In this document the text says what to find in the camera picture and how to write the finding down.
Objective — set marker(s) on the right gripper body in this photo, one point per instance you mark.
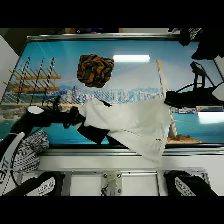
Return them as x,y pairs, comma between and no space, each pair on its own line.
176,98

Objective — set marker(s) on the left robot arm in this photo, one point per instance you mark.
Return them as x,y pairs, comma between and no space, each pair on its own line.
38,120

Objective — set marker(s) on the black and white checked garment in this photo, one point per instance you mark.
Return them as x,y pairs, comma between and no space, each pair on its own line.
190,35

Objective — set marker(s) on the orange and black patterned garment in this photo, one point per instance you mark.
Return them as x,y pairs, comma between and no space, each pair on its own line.
95,70

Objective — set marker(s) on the black and white patterned garment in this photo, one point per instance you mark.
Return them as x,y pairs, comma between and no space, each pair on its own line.
33,150

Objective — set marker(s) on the silver frame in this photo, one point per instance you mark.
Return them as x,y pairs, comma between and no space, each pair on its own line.
112,182

